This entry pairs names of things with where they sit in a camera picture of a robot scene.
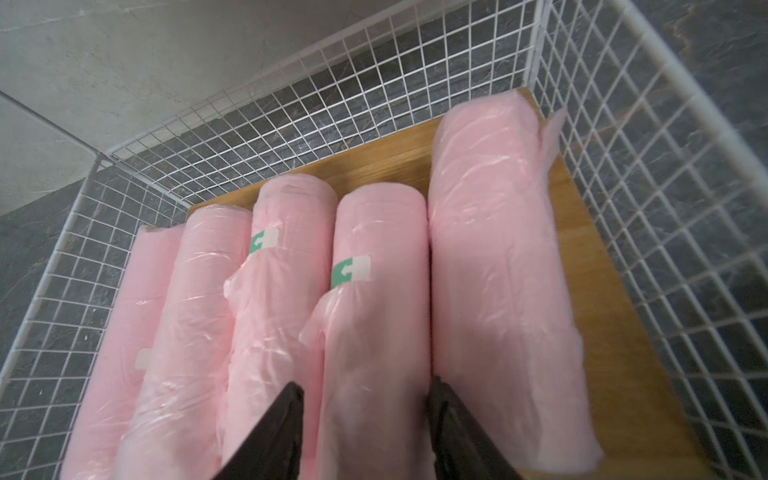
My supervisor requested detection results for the pink roll diagonal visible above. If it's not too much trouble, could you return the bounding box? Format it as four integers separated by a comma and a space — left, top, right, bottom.
60, 225, 184, 479

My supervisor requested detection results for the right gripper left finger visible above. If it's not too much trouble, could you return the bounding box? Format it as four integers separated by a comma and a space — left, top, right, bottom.
213, 382, 304, 480

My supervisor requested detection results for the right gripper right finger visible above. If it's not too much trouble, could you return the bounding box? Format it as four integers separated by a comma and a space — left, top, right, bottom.
426, 376, 523, 480

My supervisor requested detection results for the white wire three-tier shelf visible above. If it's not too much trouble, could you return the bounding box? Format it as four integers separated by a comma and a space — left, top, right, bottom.
1, 1, 767, 479

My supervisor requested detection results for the pink roll horizontal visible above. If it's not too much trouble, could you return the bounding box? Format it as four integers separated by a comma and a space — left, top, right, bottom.
303, 183, 434, 479

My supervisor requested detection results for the pink roll bottom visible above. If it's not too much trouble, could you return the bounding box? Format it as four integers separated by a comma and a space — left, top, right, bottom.
428, 90, 603, 474

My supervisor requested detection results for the pink roll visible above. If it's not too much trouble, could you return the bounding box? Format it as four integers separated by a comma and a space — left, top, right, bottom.
114, 205, 251, 479
222, 174, 338, 479
428, 90, 603, 474

